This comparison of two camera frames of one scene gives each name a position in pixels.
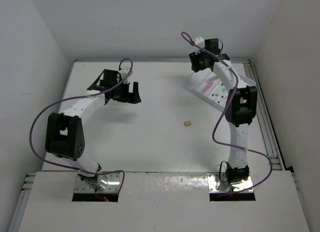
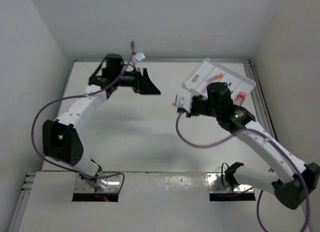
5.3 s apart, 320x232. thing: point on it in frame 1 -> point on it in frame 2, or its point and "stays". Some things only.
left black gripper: x=130 y=97 -> x=141 y=84
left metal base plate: x=114 y=185 stays
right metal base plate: x=215 y=186 stays
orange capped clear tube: x=212 y=79 stays
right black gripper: x=196 y=66 -> x=188 y=114
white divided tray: x=206 y=85 stays
